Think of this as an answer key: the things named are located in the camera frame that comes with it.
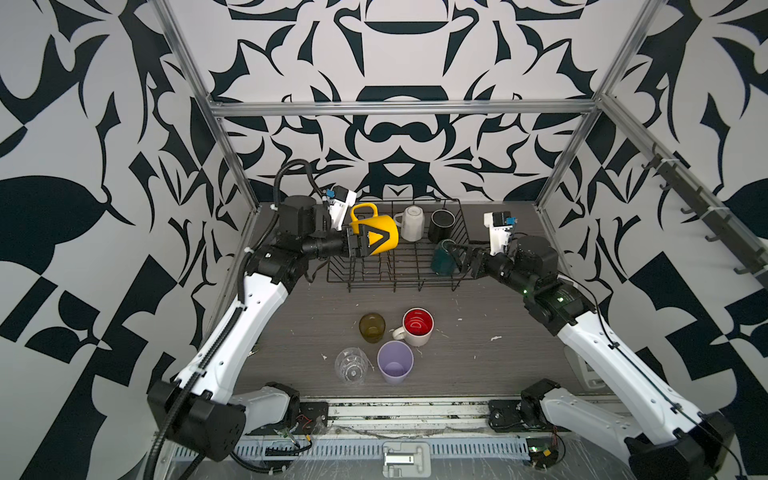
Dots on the yellow mug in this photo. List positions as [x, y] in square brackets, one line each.
[367, 214]

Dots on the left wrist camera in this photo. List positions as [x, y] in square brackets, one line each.
[339, 200]

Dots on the white mug red inside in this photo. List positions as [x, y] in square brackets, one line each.
[416, 329]

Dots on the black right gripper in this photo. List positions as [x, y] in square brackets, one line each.
[483, 270]

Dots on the lilac plastic cup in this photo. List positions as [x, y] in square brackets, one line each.
[395, 361]

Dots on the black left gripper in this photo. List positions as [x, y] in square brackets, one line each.
[359, 247]

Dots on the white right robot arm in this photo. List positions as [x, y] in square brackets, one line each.
[665, 435]

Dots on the white faceted mug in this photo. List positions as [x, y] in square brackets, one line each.
[410, 223]

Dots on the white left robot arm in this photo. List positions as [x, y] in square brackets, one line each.
[198, 409]

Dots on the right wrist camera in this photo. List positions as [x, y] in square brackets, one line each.
[500, 225]

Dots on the black mug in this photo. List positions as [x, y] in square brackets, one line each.
[441, 225]

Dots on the clear glass cup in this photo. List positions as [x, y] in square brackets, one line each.
[352, 366]

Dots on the olive green glass cup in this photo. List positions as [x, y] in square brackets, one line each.
[372, 327]

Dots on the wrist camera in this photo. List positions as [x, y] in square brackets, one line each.
[500, 225]
[339, 200]

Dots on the cream mug dark green outside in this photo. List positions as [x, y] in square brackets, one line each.
[443, 263]

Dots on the white cable duct strip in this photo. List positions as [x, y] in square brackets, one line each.
[510, 448]

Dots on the black wire dish rack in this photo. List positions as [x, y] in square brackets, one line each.
[408, 265]

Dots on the silver latch bracket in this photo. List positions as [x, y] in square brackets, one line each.
[406, 460]

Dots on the white wall switch box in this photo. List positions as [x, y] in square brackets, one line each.
[585, 374]

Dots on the grey wall hook rail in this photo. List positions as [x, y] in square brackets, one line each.
[701, 204]

